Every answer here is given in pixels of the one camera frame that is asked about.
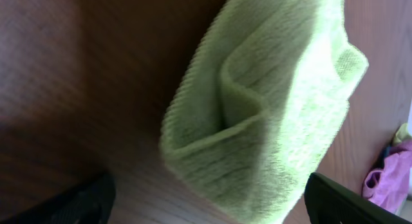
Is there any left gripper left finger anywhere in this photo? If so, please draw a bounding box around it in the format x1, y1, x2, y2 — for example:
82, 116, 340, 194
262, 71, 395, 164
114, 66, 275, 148
1, 173, 116, 224

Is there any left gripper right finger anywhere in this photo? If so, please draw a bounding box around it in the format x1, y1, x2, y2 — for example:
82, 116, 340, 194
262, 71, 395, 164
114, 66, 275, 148
304, 173, 411, 224

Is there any green microfiber cloth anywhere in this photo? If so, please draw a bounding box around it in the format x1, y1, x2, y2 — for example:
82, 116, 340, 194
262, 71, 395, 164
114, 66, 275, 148
160, 0, 368, 223

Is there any purple microfiber cloth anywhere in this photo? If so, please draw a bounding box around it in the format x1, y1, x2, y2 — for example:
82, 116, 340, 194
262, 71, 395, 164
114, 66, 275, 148
362, 140, 411, 213

